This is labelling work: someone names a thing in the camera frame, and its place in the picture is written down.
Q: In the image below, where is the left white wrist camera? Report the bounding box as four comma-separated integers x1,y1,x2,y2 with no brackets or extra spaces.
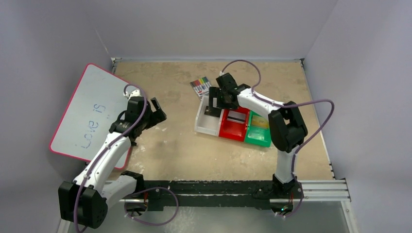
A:
123,89,141,100

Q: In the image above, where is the pack of coloured markers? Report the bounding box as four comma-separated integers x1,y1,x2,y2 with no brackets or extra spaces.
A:
189,77,212,99

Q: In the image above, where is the red framed whiteboard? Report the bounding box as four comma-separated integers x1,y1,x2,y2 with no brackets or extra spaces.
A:
49,64,127,162

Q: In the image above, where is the gold card in bin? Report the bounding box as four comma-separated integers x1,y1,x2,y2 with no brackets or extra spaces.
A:
250,115,269,129

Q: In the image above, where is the green plastic bin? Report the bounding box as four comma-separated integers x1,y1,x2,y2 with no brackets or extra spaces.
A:
244,111,272,148

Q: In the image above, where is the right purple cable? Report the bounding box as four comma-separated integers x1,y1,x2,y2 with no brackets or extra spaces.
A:
221,60,335,181

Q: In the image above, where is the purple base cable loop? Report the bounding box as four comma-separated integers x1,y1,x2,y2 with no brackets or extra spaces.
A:
124,185,180,227

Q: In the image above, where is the silver credit card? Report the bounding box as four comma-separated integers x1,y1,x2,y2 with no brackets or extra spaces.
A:
227,111,246,124

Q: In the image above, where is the red plastic bin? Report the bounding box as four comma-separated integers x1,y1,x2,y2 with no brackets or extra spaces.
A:
219,107,250,142

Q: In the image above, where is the white plastic bin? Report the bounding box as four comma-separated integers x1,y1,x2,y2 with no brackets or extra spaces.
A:
194,96,223,136

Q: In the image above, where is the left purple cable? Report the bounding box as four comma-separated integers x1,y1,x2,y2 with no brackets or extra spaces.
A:
73,84,148,233

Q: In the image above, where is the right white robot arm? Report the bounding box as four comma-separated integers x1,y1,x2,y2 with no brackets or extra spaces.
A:
203,72,308,198

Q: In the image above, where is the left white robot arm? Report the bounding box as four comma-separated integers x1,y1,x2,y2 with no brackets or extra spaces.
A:
58,94,167,229

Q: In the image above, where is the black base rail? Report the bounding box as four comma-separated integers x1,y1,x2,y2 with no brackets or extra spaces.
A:
137,180,303,211

